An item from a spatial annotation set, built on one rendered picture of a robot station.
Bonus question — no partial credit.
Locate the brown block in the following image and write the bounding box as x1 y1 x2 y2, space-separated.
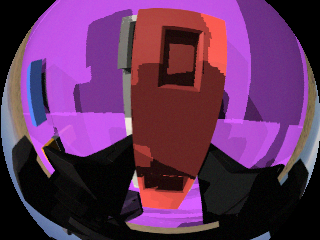
44 139 60 164

